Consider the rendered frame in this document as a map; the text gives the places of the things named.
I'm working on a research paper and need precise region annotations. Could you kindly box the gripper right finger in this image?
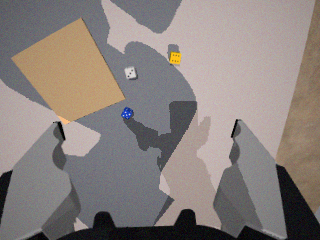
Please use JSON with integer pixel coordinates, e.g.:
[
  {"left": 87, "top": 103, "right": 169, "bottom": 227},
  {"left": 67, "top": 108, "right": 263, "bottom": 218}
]
[{"left": 213, "top": 119, "right": 320, "bottom": 240}]

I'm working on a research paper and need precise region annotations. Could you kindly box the white die with black pips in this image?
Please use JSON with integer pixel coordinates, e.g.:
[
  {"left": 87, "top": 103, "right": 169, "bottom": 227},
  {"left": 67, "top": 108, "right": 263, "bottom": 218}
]
[{"left": 125, "top": 66, "right": 137, "bottom": 79}]

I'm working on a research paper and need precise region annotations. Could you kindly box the tan flat mat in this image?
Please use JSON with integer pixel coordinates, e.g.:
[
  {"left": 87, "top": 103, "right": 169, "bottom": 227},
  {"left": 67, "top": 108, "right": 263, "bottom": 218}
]
[{"left": 11, "top": 18, "right": 126, "bottom": 124}]

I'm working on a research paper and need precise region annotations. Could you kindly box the yellow die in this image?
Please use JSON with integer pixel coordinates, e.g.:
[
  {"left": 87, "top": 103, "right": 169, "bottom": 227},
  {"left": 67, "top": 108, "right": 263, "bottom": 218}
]
[{"left": 169, "top": 51, "right": 181, "bottom": 64}]

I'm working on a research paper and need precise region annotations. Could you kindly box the blue die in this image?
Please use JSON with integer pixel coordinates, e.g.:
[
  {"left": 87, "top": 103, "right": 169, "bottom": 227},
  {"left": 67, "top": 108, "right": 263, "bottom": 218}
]
[{"left": 121, "top": 107, "right": 133, "bottom": 120}]

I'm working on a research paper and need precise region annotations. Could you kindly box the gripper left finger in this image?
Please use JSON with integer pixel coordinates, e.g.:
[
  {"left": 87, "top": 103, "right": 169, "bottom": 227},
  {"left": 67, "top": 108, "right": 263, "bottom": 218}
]
[{"left": 0, "top": 121, "right": 81, "bottom": 240}]

